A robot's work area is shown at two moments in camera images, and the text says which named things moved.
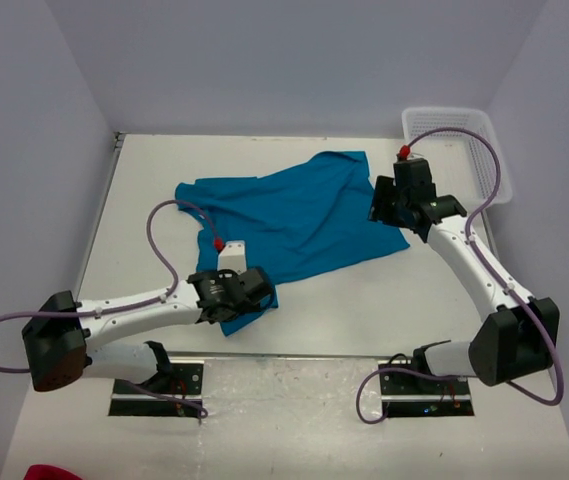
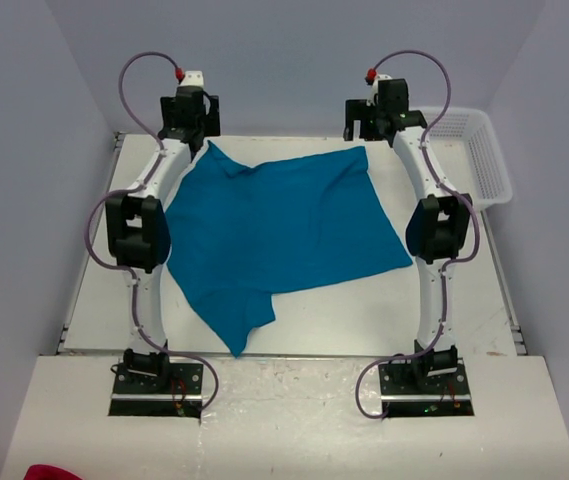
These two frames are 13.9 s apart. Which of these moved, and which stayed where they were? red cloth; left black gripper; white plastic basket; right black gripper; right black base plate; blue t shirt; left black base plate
Moved: blue t shirt; right black gripper; left black gripper
Stayed: white plastic basket; right black base plate; red cloth; left black base plate
